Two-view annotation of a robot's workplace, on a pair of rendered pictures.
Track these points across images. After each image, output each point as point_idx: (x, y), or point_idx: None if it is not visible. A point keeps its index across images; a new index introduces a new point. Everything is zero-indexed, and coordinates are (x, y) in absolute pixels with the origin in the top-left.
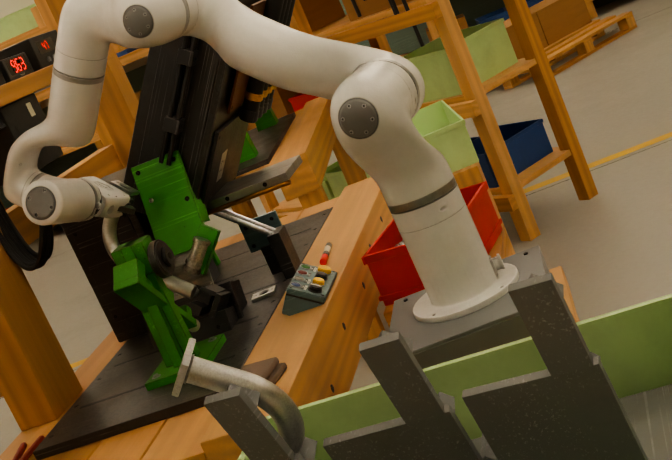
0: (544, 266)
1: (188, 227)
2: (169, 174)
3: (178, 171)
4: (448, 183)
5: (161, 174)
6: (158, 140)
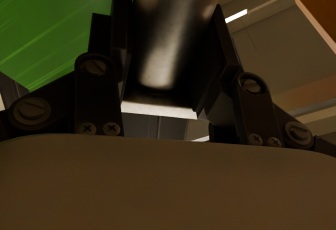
0: None
1: None
2: (50, 63)
3: (27, 76)
4: None
5: (75, 58)
6: (121, 112)
